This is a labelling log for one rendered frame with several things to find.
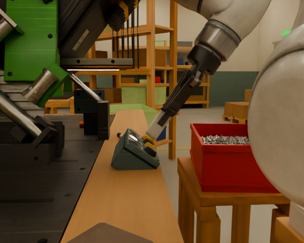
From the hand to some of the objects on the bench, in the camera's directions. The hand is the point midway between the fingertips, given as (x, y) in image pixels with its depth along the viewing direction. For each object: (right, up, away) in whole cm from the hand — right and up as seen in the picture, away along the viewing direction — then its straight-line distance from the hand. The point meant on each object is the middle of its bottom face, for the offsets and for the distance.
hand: (158, 124), depth 67 cm
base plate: (-36, -7, +12) cm, 39 cm away
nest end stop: (-25, -6, -6) cm, 26 cm away
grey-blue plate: (-21, -3, +22) cm, 31 cm away
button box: (-5, -11, -4) cm, 13 cm away
